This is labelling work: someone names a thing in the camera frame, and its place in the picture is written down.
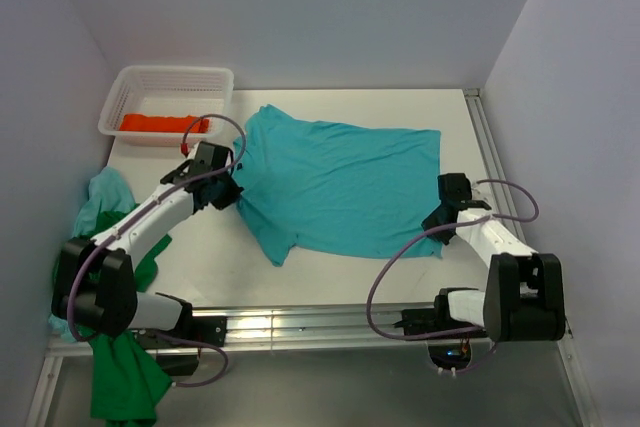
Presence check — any teal t-shirt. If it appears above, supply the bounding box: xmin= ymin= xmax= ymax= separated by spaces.
xmin=233 ymin=105 xmax=441 ymax=266

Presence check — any white perforated plastic basket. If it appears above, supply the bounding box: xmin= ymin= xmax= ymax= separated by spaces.
xmin=98 ymin=65 xmax=234 ymax=147

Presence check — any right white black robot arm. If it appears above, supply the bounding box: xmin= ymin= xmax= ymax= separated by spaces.
xmin=422 ymin=173 xmax=566 ymax=343

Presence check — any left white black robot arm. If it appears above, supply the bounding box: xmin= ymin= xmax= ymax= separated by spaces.
xmin=51 ymin=142 xmax=242 ymax=346

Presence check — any orange rolled t-shirt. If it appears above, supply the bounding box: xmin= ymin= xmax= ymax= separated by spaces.
xmin=119 ymin=114 xmax=210 ymax=134

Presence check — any light aqua t-shirt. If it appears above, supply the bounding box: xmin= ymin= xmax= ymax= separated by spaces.
xmin=47 ymin=167 xmax=137 ymax=344

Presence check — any green t-shirt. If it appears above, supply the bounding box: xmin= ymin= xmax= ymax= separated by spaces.
xmin=49 ymin=207 xmax=171 ymax=426

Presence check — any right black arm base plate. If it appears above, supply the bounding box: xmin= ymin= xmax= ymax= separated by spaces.
xmin=393 ymin=307 xmax=486 ymax=340

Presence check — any aluminium extrusion frame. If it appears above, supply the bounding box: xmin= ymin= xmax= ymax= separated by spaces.
xmin=26 ymin=89 xmax=603 ymax=426

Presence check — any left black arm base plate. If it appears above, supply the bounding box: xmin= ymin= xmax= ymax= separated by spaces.
xmin=135 ymin=315 xmax=230 ymax=388

